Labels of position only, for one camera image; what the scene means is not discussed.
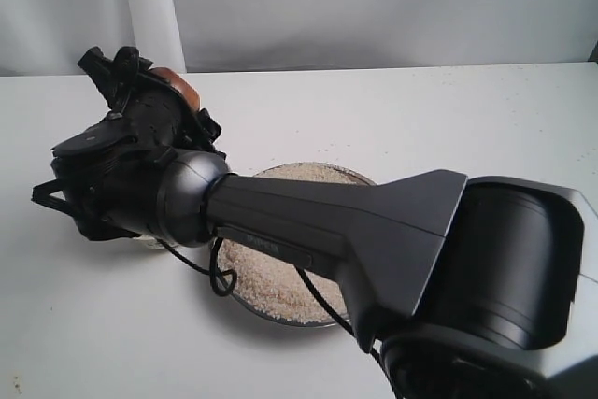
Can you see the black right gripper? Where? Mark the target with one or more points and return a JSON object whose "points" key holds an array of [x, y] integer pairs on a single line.
{"points": [[146, 167]]}

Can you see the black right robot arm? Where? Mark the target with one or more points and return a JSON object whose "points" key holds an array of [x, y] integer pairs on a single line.
{"points": [[459, 287]]}

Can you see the large steel round plate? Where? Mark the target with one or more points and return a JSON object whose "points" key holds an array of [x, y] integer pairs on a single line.
{"points": [[289, 305]]}

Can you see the rice heap in steel plate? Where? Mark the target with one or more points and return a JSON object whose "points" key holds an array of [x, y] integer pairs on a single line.
{"points": [[275, 277]]}

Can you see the small cream ceramic bowl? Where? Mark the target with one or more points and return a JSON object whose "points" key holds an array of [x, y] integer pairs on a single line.
{"points": [[150, 242]]}

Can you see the brown wooden cup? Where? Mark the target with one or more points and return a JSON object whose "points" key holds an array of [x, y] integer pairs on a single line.
{"points": [[187, 91]]}

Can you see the white backdrop curtain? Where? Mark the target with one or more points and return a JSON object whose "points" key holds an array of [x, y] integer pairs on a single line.
{"points": [[46, 37]]}

